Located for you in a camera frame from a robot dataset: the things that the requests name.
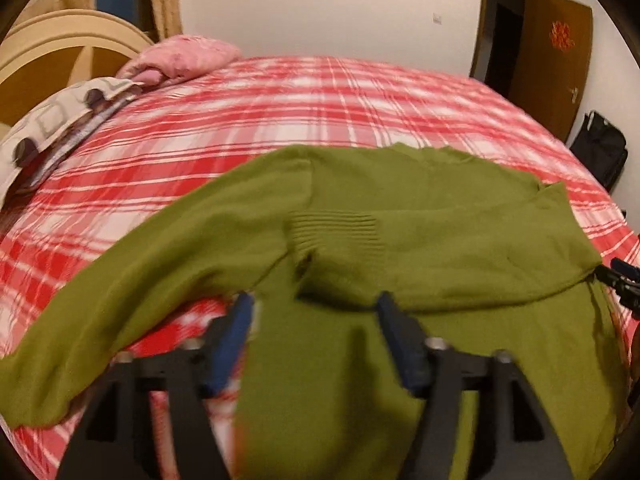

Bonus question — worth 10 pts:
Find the cream wooden headboard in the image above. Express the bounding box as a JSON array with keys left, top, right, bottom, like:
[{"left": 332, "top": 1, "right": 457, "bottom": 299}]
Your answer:
[{"left": 0, "top": 9, "right": 157, "bottom": 137}]

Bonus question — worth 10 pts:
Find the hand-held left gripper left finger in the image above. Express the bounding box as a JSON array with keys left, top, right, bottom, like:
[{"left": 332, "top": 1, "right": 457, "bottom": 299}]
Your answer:
[{"left": 57, "top": 291, "right": 257, "bottom": 480}]

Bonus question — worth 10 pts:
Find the pink pillow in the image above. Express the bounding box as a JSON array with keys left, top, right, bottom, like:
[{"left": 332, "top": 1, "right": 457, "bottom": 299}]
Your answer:
[{"left": 116, "top": 35, "right": 243, "bottom": 87}]

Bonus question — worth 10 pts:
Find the red door decoration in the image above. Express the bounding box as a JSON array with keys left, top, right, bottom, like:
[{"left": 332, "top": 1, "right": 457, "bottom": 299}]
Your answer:
[{"left": 549, "top": 20, "right": 576, "bottom": 53}]

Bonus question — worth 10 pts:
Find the black bag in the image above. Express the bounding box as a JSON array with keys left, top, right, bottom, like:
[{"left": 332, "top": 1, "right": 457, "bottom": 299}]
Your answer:
[{"left": 569, "top": 109, "right": 630, "bottom": 194}]

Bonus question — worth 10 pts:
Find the green knit sweater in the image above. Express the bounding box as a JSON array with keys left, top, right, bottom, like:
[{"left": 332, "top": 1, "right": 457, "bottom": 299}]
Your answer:
[{"left": 0, "top": 142, "right": 632, "bottom": 480}]

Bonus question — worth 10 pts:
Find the brown wooden door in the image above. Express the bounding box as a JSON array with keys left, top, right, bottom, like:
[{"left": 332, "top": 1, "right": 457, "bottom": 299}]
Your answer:
[{"left": 509, "top": 0, "right": 595, "bottom": 137}]

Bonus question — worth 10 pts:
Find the red plaid bed sheet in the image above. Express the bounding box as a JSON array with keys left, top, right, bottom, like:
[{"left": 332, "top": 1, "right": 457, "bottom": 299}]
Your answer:
[{"left": 0, "top": 55, "right": 640, "bottom": 480}]

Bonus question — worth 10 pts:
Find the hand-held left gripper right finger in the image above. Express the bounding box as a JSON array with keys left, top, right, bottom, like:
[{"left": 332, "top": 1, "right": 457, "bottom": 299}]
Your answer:
[{"left": 375, "top": 290, "right": 577, "bottom": 480}]

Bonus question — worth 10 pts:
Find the dark wooden door frame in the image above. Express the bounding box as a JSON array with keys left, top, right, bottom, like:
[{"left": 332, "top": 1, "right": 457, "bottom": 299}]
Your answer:
[{"left": 469, "top": 0, "right": 542, "bottom": 97}]

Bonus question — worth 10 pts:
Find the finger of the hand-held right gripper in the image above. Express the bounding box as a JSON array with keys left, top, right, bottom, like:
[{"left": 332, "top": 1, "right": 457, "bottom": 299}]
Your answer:
[{"left": 594, "top": 257, "right": 640, "bottom": 320}]

